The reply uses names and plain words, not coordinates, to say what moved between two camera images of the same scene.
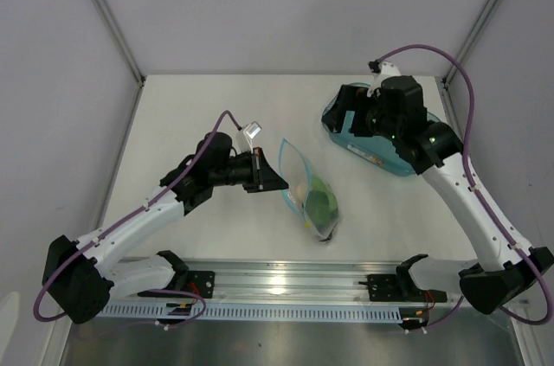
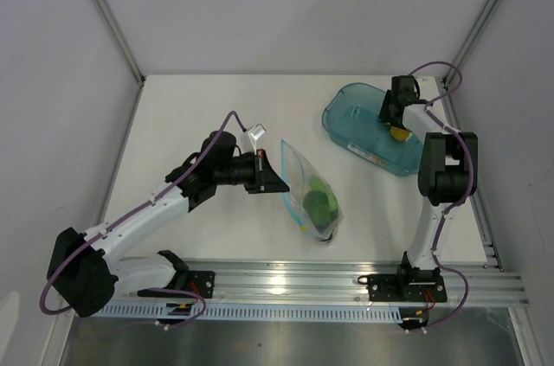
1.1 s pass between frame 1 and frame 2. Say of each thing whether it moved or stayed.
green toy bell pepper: stayed
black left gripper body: stayed
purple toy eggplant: stayed
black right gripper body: moved
